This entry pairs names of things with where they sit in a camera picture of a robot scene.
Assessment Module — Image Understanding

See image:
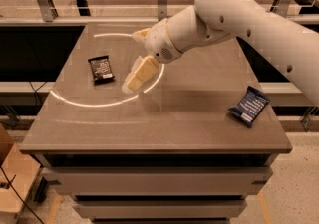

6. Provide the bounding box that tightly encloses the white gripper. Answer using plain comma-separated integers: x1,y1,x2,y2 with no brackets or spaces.
122,19,182,94

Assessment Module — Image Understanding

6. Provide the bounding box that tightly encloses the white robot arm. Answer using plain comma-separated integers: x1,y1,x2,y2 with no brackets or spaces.
123,0,319,105

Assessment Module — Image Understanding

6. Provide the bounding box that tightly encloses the black rxbar chocolate packet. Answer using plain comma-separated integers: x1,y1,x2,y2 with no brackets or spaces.
88,55,115,83

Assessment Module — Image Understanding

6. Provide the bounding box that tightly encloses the grey table with drawers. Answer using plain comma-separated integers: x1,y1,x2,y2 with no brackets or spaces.
21,23,291,224

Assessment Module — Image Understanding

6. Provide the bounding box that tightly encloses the blue snack bar packet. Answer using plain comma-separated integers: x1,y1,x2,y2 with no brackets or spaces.
228,86,270,127

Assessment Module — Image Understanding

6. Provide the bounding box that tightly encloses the cardboard box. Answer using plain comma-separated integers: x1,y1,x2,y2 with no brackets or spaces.
0,125,40,224

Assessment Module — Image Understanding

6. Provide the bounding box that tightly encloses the left metal railing bracket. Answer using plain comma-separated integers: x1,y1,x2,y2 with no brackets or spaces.
37,0,58,22

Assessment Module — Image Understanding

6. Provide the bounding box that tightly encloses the black floor cable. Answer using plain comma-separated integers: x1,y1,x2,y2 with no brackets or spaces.
0,166,46,224

